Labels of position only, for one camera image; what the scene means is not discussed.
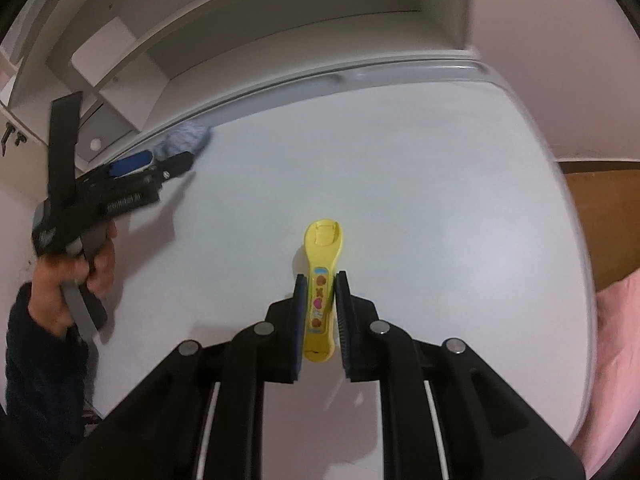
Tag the person's left hand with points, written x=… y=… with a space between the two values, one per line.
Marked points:
x=47 y=295

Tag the yellow plastic spoon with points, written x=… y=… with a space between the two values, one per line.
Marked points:
x=322 y=245

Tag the white desk shelf unit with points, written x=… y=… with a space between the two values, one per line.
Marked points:
x=300 y=25

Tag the pink cloth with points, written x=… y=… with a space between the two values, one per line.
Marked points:
x=617 y=360

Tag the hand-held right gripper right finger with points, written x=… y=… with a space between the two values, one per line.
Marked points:
x=342 y=330

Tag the person's left forearm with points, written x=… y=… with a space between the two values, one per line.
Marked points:
x=40 y=375

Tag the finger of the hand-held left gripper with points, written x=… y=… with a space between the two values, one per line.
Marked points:
x=175 y=166
x=132 y=162

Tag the white door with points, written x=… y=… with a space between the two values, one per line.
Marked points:
x=20 y=175

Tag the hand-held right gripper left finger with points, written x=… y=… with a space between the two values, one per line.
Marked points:
x=299 y=330

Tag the grey drawer with white knob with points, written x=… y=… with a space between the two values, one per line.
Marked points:
x=107 y=130

